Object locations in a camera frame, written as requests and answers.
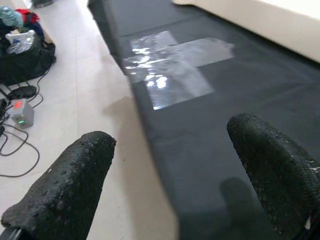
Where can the white plastic bag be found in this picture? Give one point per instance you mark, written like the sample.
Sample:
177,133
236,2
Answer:
20,40

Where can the clear tape patch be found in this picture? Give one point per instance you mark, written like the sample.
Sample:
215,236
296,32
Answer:
175,65

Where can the red stuffed toy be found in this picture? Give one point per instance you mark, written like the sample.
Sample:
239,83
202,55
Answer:
27,15

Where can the black tablecloth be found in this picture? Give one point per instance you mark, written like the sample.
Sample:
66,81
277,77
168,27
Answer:
225,100

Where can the green stuffed toy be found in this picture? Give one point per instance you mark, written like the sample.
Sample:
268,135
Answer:
11,16

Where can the dark green slippers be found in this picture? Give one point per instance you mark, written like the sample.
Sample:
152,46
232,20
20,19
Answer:
42,2

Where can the black folding chair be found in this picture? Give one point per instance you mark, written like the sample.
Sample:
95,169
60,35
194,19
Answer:
25,62

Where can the white plastic table top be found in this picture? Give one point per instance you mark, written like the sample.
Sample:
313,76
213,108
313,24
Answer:
275,22

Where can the black wifi router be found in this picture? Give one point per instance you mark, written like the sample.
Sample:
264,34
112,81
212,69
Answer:
21,91

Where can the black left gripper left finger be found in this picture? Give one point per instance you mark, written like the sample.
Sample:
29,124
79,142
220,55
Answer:
70,180

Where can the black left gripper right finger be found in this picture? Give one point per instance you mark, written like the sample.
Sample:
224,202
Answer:
280,175

